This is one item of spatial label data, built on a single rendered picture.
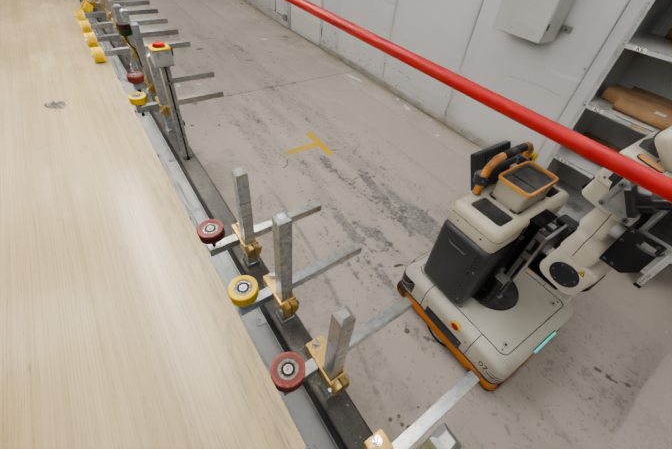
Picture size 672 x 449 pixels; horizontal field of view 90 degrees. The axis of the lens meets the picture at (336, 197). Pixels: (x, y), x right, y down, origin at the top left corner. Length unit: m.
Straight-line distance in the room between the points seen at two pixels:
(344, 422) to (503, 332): 1.02
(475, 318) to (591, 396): 0.72
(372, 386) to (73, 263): 1.33
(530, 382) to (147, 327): 1.77
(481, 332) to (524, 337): 0.20
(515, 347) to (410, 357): 0.49
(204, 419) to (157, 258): 0.46
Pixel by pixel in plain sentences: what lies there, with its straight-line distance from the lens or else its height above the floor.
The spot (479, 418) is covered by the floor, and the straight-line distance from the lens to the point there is 1.95.
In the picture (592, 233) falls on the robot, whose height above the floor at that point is 0.91.
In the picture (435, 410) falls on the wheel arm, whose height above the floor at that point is 0.82.
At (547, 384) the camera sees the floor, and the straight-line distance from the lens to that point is 2.19.
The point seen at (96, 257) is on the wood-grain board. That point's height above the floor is 0.90.
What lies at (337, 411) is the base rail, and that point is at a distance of 1.06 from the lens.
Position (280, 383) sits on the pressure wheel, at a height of 0.91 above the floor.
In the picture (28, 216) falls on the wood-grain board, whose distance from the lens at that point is 1.40.
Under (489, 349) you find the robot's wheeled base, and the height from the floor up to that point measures 0.28.
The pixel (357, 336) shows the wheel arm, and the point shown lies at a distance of 0.99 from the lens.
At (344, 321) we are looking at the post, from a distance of 0.68.
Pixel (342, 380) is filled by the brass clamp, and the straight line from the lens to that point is 0.93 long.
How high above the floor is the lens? 1.72
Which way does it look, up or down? 42 degrees down
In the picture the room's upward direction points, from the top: 7 degrees clockwise
